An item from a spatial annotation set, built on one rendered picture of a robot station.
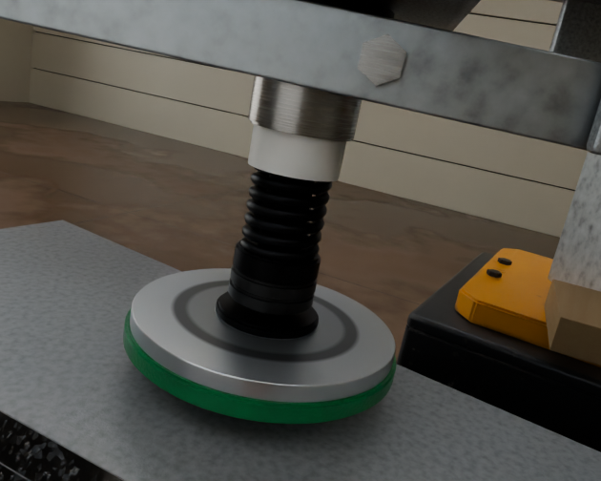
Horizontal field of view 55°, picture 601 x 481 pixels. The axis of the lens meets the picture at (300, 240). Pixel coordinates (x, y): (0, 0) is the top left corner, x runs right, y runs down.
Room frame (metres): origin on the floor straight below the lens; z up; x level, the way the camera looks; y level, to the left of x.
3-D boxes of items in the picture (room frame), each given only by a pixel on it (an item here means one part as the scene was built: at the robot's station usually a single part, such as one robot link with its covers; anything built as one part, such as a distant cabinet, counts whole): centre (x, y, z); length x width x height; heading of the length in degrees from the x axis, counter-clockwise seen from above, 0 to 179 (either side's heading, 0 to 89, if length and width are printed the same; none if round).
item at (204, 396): (0.44, 0.02, 0.87); 0.22 x 0.22 x 0.04
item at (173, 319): (0.44, 0.02, 0.87); 0.21 x 0.21 x 0.01
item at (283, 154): (0.44, 0.02, 1.02); 0.07 x 0.07 x 0.04
